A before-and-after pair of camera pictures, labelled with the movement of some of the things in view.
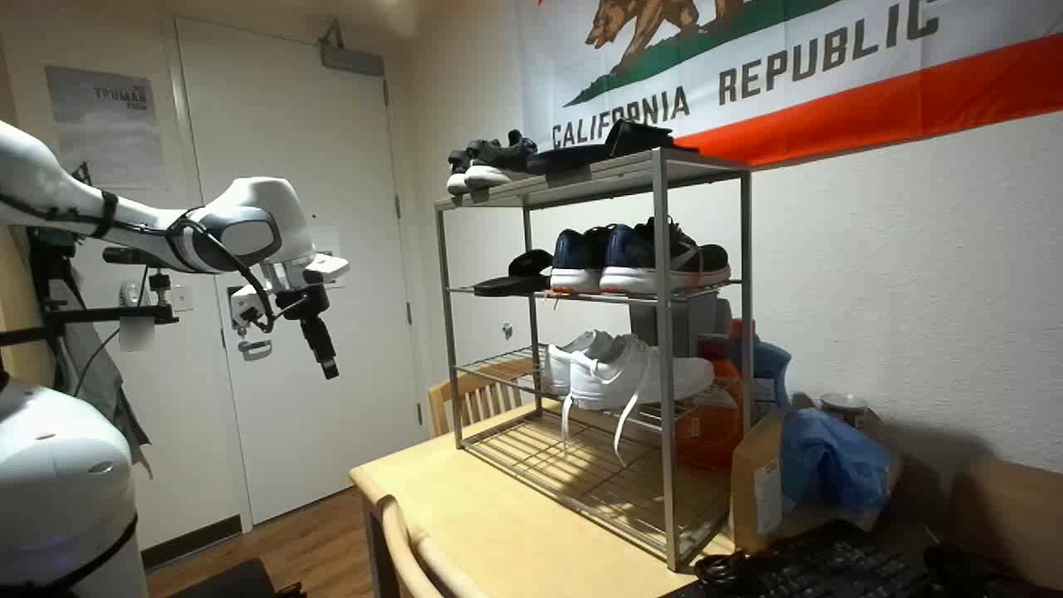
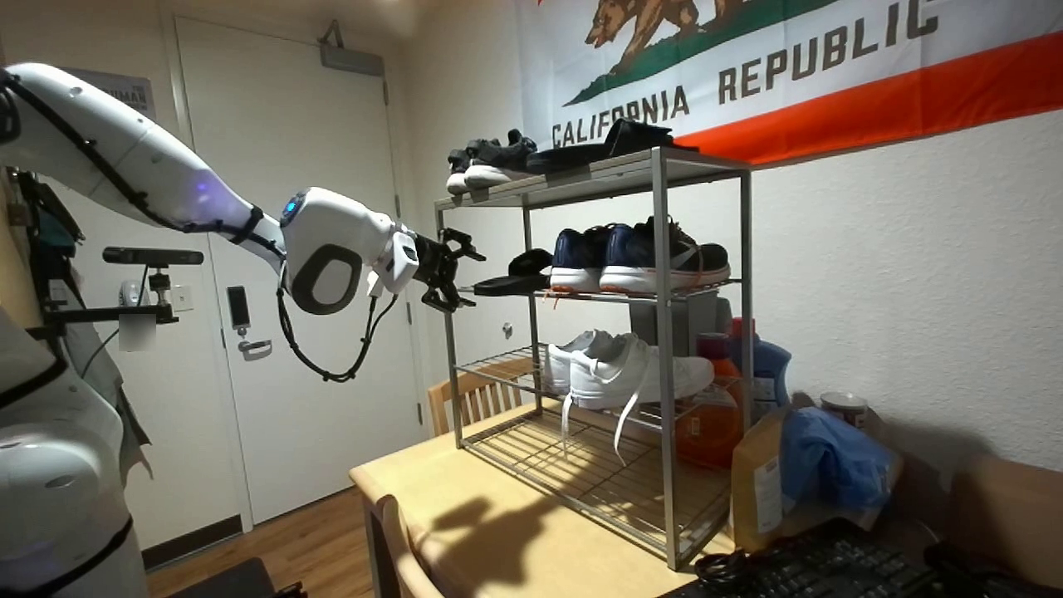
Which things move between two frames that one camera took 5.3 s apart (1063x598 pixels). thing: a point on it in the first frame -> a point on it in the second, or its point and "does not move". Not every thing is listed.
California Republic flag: (775, 82) does not move
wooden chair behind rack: (487, 393) does not move
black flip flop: (523, 278) does not move
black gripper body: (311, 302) -> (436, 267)
